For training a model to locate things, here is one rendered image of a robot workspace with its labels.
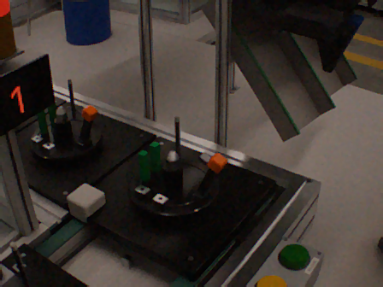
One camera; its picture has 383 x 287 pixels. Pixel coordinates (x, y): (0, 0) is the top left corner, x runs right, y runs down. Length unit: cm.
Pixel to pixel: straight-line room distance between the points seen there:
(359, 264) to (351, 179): 24
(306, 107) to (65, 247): 51
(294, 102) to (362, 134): 30
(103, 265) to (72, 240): 6
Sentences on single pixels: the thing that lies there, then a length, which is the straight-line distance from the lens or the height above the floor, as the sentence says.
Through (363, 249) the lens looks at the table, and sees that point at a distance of 89.
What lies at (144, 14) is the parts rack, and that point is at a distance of 93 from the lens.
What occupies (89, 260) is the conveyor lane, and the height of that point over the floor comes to 92.
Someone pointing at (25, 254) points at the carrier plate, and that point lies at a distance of 73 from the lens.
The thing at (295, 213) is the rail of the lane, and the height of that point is 96.
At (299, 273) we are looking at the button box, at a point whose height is 96.
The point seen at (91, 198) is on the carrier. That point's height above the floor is 99.
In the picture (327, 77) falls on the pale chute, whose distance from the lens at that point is 107.
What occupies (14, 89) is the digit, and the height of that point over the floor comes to 122.
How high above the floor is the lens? 148
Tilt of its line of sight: 34 degrees down
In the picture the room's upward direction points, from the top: 1 degrees counter-clockwise
